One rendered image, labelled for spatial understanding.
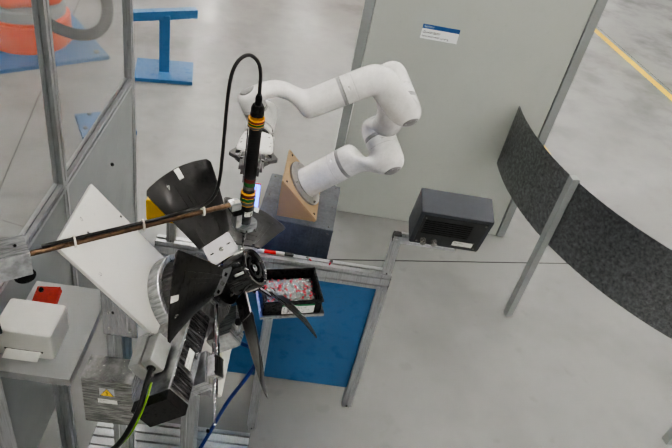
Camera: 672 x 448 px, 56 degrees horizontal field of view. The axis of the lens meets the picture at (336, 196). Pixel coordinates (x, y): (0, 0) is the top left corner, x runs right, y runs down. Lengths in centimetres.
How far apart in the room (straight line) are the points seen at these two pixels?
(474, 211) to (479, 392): 133
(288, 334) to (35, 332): 109
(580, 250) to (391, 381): 112
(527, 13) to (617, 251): 129
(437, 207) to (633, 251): 121
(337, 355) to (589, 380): 147
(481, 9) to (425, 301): 161
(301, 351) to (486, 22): 192
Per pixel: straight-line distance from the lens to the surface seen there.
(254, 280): 180
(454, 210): 222
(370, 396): 315
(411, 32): 347
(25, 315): 209
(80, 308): 223
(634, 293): 324
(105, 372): 209
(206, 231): 183
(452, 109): 370
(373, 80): 188
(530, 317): 383
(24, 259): 162
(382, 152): 233
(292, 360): 286
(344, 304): 258
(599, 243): 323
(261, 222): 208
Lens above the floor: 250
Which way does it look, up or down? 37 degrees down
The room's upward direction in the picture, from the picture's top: 12 degrees clockwise
